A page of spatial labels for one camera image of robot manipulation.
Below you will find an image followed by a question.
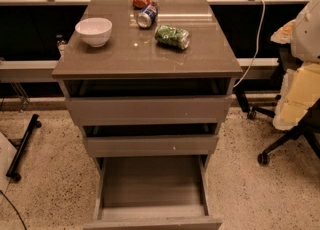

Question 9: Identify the grey bottom drawer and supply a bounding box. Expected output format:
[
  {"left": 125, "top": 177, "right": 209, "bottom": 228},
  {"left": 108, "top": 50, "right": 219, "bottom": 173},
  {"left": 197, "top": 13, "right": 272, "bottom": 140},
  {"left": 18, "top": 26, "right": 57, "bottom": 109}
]
[{"left": 83, "top": 155, "right": 222, "bottom": 230}]

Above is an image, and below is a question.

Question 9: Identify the grey drawer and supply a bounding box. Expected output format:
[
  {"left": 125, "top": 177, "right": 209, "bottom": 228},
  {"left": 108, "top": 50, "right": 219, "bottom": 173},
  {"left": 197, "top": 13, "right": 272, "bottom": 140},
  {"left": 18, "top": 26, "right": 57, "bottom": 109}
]
[
  {"left": 62, "top": 78, "right": 232, "bottom": 126},
  {"left": 83, "top": 123, "right": 218, "bottom": 157},
  {"left": 83, "top": 155, "right": 222, "bottom": 230}
]

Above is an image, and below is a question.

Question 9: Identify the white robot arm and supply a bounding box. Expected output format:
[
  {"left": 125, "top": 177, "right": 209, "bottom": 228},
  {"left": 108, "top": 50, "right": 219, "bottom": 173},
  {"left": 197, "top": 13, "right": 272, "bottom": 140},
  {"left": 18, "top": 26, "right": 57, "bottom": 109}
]
[{"left": 271, "top": 0, "right": 320, "bottom": 130}]

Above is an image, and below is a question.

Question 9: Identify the grey drawer cabinet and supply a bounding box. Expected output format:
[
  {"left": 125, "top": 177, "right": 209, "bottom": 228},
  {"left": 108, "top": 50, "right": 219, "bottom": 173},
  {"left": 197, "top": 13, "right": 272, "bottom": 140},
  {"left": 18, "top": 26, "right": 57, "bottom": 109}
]
[{"left": 51, "top": 0, "right": 244, "bottom": 175}]

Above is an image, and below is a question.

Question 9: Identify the grey top drawer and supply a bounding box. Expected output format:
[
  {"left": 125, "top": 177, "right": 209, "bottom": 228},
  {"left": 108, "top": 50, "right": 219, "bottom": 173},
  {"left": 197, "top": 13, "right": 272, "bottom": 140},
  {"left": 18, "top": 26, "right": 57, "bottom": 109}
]
[{"left": 62, "top": 78, "right": 232, "bottom": 126}]

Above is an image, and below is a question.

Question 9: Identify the grey middle drawer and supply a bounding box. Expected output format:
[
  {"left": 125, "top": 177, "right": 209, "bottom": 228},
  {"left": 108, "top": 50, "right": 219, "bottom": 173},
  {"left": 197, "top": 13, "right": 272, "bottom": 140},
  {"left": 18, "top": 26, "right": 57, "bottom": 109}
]
[{"left": 83, "top": 123, "right": 218, "bottom": 157}]

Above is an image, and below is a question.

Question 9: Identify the black office chair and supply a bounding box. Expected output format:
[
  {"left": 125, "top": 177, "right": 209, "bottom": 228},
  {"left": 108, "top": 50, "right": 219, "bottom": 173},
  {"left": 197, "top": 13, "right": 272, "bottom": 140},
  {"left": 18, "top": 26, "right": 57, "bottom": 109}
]
[{"left": 234, "top": 46, "right": 320, "bottom": 165}]

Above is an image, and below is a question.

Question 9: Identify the green soda can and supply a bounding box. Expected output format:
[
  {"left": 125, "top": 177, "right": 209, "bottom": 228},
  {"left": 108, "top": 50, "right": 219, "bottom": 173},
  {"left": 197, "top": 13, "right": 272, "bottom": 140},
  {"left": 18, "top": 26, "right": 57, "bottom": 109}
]
[{"left": 154, "top": 25, "right": 190, "bottom": 50}]

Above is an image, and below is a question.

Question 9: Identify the blue pepsi can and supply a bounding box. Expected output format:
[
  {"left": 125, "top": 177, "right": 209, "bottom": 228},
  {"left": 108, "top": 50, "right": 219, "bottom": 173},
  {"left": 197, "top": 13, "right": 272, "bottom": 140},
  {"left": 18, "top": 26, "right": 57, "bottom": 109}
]
[{"left": 137, "top": 3, "right": 158, "bottom": 29}]

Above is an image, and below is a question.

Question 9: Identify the white ceramic bowl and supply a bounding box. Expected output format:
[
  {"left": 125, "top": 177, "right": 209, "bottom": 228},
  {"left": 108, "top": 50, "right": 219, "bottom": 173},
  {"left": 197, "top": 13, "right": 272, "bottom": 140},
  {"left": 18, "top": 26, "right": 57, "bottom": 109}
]
[{"left": 75, "top": 17, "right": 113, "bottom": 47}]

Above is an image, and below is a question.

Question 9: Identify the black wheeled stand base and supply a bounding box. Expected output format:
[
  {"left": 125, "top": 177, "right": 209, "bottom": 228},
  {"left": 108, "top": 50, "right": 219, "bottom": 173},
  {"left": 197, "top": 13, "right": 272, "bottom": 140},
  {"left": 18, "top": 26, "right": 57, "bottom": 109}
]
[{"left": 6, "top": 114, "right": 42, "bottom": 182}]

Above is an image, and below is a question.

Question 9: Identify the white cable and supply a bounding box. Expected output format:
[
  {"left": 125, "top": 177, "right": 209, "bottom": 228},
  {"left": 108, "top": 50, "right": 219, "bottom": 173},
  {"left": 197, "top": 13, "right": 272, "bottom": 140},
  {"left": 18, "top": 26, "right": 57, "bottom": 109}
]
[{"left": 232, "top": 0, "right": 267, "bottom": 89}]

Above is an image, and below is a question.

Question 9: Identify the black floor cable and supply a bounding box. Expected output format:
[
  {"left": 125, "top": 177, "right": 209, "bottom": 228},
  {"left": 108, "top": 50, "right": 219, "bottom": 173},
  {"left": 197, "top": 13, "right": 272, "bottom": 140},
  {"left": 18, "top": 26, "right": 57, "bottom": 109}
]
[{"left": 0, "top": 189, "right": 28, "bottom": 230}]

